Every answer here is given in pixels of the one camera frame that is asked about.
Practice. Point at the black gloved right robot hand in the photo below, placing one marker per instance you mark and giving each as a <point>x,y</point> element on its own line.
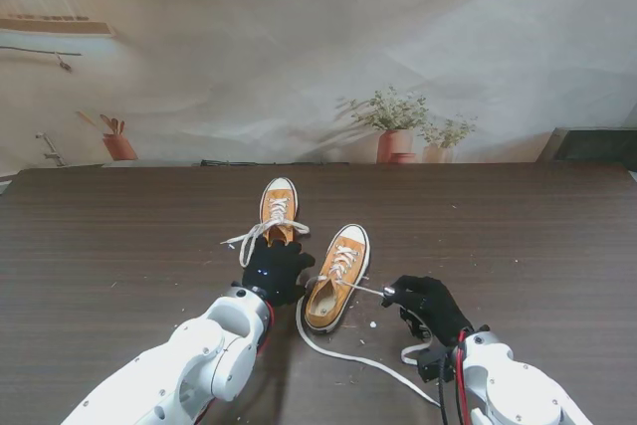
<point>438,310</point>

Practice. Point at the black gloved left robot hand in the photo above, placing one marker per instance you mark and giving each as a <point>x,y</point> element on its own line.
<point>276,271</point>

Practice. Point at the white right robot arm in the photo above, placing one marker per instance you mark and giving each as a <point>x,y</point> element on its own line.
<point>507,385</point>

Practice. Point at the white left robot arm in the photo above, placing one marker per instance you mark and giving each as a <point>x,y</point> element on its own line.
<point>199,355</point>

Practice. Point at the black right wrist box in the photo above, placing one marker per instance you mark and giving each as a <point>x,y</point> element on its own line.
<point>433,365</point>

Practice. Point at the printed kitchen backdrop cloth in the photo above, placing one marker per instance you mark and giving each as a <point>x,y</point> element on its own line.
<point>298,47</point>

